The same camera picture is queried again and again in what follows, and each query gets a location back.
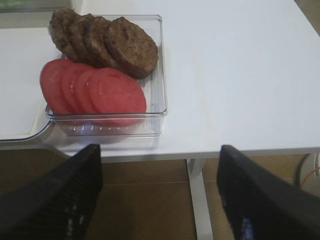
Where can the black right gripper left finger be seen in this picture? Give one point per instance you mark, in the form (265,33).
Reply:
(57,206)

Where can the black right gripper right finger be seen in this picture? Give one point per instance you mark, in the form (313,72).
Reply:
(259,205)

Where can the red tomato slice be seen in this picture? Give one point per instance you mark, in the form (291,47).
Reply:
(114,92)
(68,78)
(82,94)
(50,83)

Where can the red tomato slice front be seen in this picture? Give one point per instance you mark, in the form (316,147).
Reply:
(114,92)

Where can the clear plastic patty tomato container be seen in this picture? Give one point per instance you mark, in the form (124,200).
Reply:
(148,124)

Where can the red tomato slice rear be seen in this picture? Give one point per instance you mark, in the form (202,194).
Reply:
(50,83)

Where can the white metal serving tray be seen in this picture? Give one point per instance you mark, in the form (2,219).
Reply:
(23,54)

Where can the brown burger patty front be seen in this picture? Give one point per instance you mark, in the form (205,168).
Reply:
(132,48)

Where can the brown burger patty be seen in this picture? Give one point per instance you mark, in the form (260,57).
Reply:
(76,36)
(94,31)
(132,48)
(59,31)

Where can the brown burger patty rear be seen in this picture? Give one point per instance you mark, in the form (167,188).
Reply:
(59,31)

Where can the white table leg frame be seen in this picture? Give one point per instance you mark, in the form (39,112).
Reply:
(199,199)

